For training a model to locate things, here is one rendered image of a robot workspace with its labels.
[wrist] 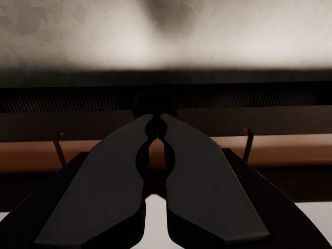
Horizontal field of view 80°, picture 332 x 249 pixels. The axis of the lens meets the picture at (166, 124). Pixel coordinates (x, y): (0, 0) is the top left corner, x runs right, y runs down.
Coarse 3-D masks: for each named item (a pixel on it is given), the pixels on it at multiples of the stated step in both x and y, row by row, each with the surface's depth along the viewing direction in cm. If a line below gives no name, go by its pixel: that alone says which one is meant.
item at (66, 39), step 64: (0, 0) 25; (64, 0) 25; (128, 0) 25; (192, 0) 25; (256, 0) 26; (320, 0) 26; (0, 64) 29; (64, 64) 29; (128, 64) 29; (192, 64) 29; (256, 64) 30; (320, 64) 30
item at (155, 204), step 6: (150, 198) 16; (156, 198) 16; (162, 198) 16; (150, 204) 17; (156, 204) 17; (162, 204) 17; (150, 210) 17; (156, 210) 17; (162, 210) 17; (150, 216) 18; (156, 216) 18; (162, 216) 18
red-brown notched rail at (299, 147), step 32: (0, 128) 20; (32, 128) 20; (64, 128) 20; (96, 128) 20; (224, 128) 20; (256, 128) 20; (288, 128) 19; (320, 128) 19; (0, 160) 19; (32, 160) 19; (64, 160) 20; (160, 160) 20; (256, 160) 20; (288, 160) 20; (320, 160) 20
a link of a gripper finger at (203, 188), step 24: (168, 120) 11; (168, 144) 9; (192, 144) 9; (216, 144) 9; (168, 168) 10; (192, 168) 8; (216, 168) 8; (168, 192) 7; (192, 192) 7; (216, 192) 7; (240, 192) 7; (168, 216) 6; (192, 216) 6; (216, 216) 6; (240, 216) 6; (192, 240) 6; (216, 240) 5; (240, 240) 5
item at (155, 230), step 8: (152, 224) 18; (160, 224) 18; (144, 232) 19; (152, 232) 19; (160, 232) 19; (144, 240) 19; (152, 240) 20; (160, 240) 20; (168, 240) 20; (136, 248) 20; (144, 248) 20; (152, 248) 20; (160, 248) 20; (168, 248) 20; (176, 248) 20
